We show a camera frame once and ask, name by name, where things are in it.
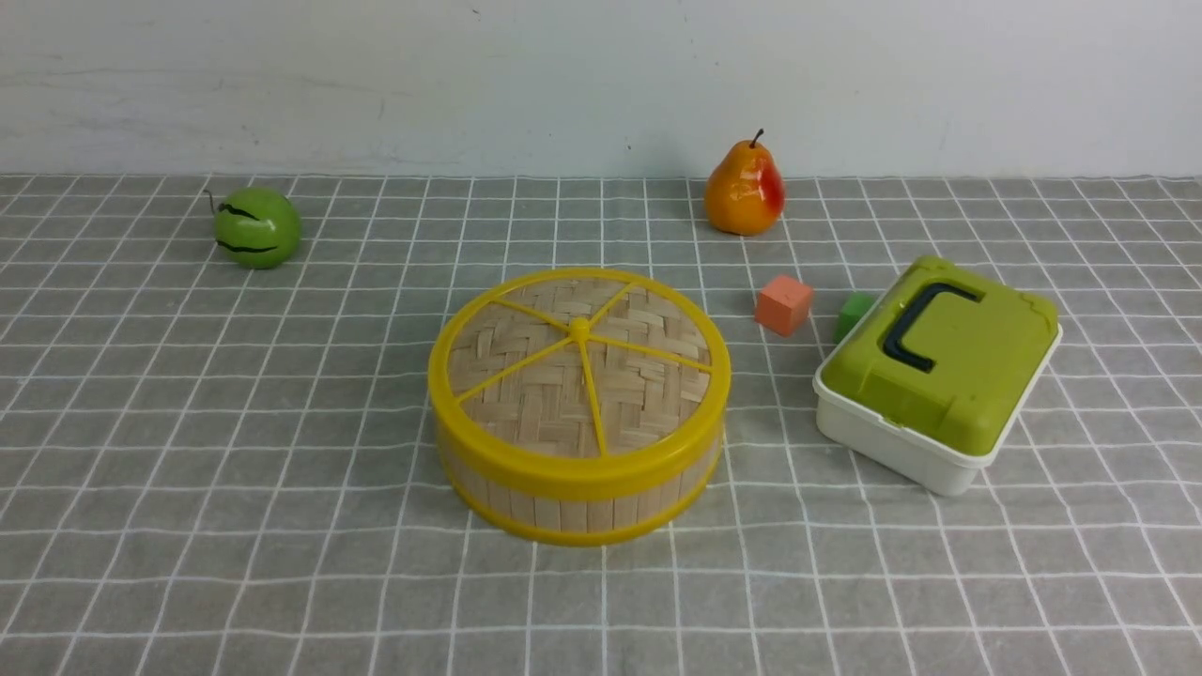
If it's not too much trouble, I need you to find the orange foam cube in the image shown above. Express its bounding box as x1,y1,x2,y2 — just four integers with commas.
754,274,815,337

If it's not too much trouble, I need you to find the yellow woven bamboo steamer lid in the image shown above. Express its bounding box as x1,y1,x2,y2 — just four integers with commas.
428,267,732,503

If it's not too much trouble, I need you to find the bamboo steamer basket base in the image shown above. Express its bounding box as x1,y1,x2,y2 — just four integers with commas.
438,428,725,547

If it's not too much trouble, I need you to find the green lidded white plastic box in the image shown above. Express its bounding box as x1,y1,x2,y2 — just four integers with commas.
813,255,1063,497

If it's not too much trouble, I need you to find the orange red toy pear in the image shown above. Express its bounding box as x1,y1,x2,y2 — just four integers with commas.
703,129,786,237

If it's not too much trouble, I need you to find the green foam cube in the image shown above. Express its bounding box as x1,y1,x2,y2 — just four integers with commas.
833,291,876,344

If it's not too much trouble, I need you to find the green toy melon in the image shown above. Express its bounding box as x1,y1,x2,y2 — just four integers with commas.
203,186,303,269

